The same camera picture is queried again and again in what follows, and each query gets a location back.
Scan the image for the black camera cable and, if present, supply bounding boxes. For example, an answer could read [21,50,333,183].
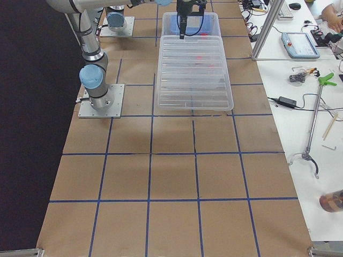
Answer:
[184,7,206,37]

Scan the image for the blue teach pendant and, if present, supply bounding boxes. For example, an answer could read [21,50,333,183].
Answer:
[281,32,320,59]

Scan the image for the clear plastic storage box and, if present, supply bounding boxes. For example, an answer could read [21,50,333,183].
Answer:
[161,12,221,36]

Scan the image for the aluminium frame post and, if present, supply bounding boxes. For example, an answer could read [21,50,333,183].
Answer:
[251,0,284,61]

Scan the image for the black small parts pile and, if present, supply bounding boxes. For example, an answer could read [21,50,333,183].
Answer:
[289,73,307,84]

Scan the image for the white keyboard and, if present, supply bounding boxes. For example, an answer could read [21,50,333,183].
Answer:
[277,3,294,20]

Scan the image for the green handled reacher grabber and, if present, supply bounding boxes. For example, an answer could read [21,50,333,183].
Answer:
[288,72,337,179]

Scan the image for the clear plastic box lid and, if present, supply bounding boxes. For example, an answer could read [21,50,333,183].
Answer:
[156,35,234,111]

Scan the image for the person hand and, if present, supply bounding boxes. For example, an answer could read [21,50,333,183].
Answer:
[326,16,342,32]

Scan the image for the wooden chopsticks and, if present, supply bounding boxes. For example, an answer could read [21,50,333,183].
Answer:
[322,112,338,141]

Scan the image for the silver allen key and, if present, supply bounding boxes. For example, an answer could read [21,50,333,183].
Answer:
[322,145,337,150]

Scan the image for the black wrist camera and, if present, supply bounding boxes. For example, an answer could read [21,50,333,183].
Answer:
[194,0,207,12]

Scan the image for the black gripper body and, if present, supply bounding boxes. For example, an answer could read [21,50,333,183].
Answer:
[176,0,193,17]

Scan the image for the black power adapter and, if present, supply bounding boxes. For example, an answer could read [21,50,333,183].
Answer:
[269,96,297,109]

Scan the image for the black computer mouse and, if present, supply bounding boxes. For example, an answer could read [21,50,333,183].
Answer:
[288,3,301,10]

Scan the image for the brown cylindrical container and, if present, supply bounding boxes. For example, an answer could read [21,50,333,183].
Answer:
[319,190,342,213]

